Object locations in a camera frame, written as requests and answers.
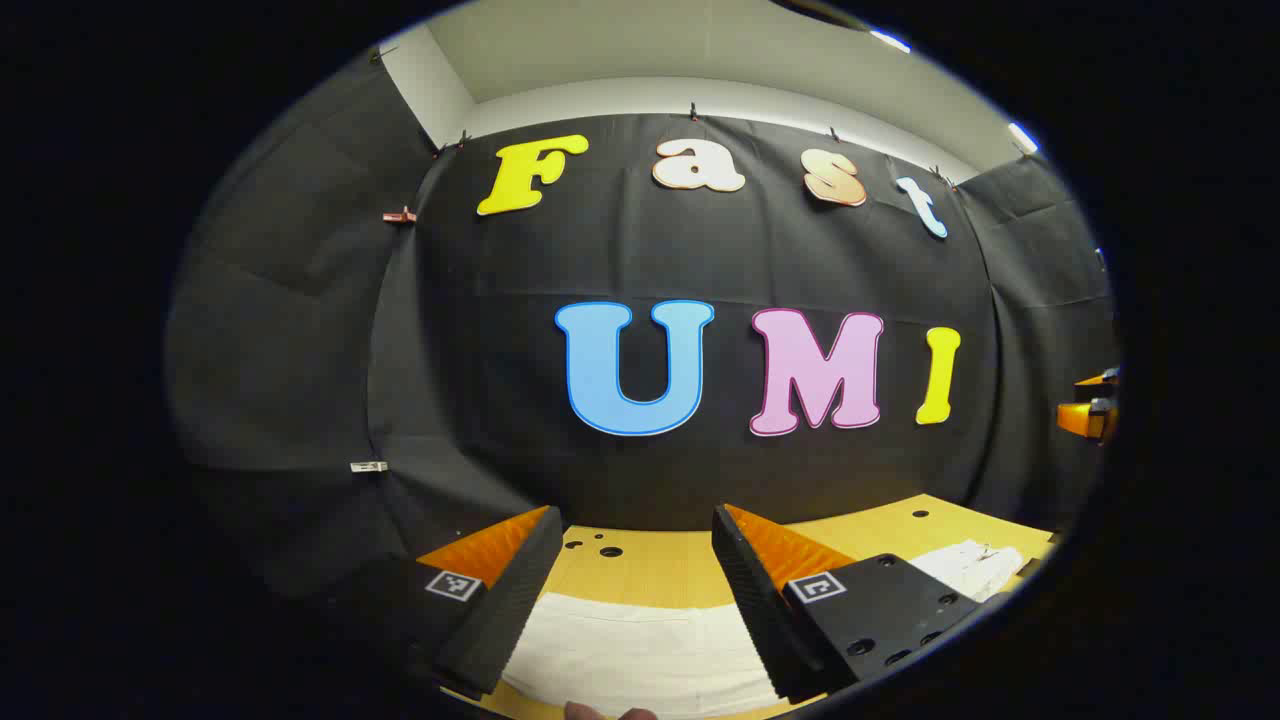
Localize white jeans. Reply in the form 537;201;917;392
500;538;1031;720

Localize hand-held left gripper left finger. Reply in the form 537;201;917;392
398;505;566;699

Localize black backdrop cloth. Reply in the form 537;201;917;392
165;50;1121;601

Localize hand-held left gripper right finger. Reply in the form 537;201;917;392
710;503;1006;706

